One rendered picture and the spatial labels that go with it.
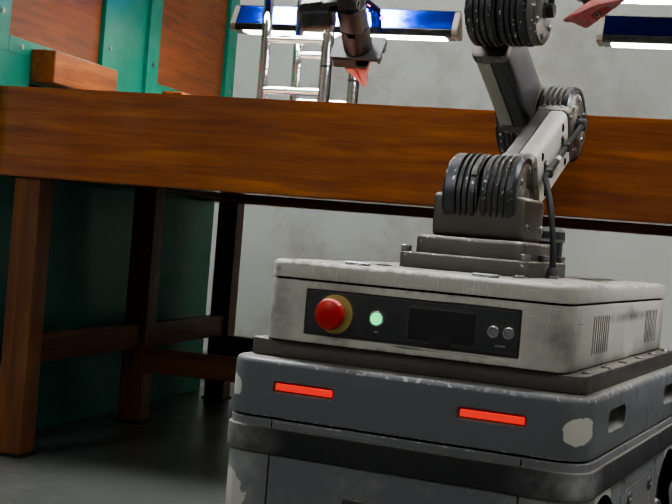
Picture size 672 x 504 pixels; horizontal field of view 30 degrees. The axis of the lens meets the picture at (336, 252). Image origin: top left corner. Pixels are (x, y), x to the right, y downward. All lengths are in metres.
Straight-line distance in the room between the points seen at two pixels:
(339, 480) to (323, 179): 0.88
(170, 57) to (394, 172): 1.27
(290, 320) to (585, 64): 3.01
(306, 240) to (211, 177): 2.44
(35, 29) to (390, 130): 0.89
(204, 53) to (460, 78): 1.30
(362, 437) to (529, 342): 0.25
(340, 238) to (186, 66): 1.44
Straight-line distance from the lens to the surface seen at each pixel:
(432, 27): 3.27
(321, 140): 2.41
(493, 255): 1.81
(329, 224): 4.86
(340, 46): 2.50
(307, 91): 2.94
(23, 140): 2.67
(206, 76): 3.74
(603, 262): 4.51
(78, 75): 2.88
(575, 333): 1.60
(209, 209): 3.86
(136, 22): 3.30
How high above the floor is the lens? 0.51
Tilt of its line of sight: 1 degrees down
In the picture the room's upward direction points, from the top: 5 degrees clockwise
